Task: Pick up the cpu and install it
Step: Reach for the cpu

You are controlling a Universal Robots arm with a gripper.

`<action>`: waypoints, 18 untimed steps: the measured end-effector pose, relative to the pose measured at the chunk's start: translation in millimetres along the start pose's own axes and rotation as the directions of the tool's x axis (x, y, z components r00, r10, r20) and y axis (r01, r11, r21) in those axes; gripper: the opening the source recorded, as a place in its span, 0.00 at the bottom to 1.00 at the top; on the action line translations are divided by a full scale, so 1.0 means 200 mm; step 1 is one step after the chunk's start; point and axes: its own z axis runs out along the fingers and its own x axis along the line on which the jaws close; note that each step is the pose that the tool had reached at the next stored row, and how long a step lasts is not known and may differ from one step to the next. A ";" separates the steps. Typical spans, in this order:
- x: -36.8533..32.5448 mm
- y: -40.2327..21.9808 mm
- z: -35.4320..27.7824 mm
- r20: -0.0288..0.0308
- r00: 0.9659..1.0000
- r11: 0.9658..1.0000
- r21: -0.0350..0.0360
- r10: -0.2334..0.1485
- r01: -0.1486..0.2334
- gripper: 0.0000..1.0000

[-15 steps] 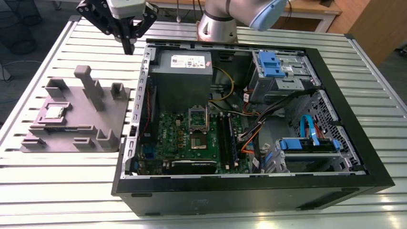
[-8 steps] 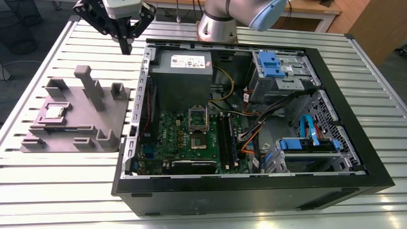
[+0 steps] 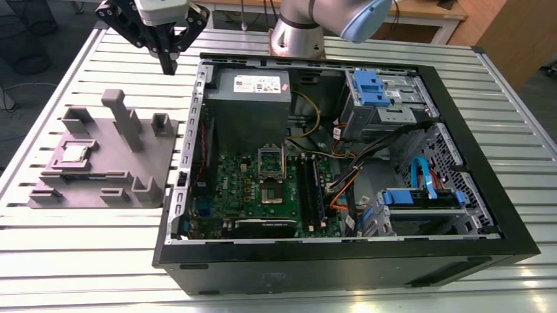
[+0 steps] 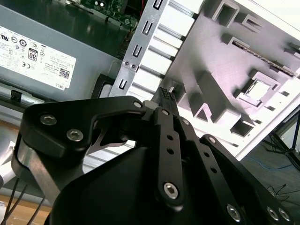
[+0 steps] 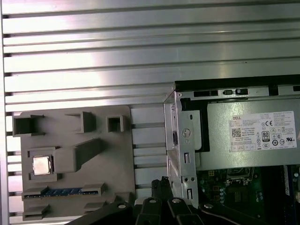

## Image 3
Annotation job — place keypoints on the wooden cabinet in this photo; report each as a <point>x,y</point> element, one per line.
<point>513,39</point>

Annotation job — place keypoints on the black PC case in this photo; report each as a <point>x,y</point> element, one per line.
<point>304,270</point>

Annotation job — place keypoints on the grey parts rack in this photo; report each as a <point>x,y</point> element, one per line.
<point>117,156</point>

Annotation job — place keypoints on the blue motherboard connector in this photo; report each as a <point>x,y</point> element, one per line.
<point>204,208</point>

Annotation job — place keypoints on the hard disk in blue carrier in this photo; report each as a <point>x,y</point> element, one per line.
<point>398,198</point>

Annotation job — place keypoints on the silver disk bay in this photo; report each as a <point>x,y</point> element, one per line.
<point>429,213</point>

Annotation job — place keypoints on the black RAM slot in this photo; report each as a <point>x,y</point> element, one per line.
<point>303,192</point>
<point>308,192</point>

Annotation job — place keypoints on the blue plastic drive latch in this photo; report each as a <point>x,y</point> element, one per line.
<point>370,88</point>

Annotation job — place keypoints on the silver drive cage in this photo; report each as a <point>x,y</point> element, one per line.
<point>391,117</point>

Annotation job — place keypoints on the grey power supply unit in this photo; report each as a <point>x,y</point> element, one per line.
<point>243,124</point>

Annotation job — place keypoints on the silver CPU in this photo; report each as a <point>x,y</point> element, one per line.
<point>75,154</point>

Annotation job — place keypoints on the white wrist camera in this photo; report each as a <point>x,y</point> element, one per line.
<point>160,11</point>

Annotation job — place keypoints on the black waste bin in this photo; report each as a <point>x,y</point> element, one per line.
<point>28,62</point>

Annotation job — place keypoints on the black graphics card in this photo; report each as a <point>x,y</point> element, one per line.
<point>260,225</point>

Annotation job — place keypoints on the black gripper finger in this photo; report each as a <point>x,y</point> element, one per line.
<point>123,23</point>
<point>195,23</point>

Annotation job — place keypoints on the RAM stick with black chips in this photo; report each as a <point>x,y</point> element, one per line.
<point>84,177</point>

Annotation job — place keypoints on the green motherboard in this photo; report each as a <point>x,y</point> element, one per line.
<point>243,208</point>

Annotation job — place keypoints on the metal locking lever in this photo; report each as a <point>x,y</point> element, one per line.
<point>284,159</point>

